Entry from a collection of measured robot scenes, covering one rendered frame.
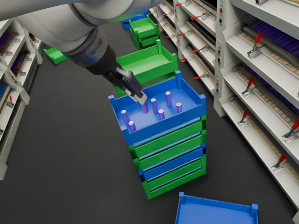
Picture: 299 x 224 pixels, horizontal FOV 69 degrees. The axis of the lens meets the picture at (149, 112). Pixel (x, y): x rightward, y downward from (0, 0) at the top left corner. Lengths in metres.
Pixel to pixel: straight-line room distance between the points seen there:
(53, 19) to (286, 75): 0.70
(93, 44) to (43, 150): 1.14
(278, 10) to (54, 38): 0.63
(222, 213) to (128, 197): 0.42
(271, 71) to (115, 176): 0.85
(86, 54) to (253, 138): 0.88
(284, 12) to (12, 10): 0.69
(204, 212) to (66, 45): 0.84
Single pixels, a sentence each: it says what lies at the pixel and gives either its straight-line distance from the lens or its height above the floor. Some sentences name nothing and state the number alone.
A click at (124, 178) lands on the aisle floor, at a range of 1.16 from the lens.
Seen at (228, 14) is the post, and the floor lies 0.60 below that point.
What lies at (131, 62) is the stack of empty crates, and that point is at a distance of 1.15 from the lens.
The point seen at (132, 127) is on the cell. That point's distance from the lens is 0.72.
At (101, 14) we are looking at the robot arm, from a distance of 0.31.
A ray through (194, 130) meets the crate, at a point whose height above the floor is 0.34.
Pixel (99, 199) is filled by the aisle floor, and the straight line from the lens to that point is 1.14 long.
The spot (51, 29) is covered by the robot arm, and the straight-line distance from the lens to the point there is 0.40.
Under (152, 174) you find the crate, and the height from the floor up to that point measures 0.18.
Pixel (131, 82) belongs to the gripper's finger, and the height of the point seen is 0.67.
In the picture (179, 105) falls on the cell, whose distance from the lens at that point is 0.74.
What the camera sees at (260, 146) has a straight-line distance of 1.11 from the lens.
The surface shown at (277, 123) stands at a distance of 0.94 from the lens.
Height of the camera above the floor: 0.96
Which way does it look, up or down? 42 degrees down
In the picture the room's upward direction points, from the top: 14 degrees counter-clockwise
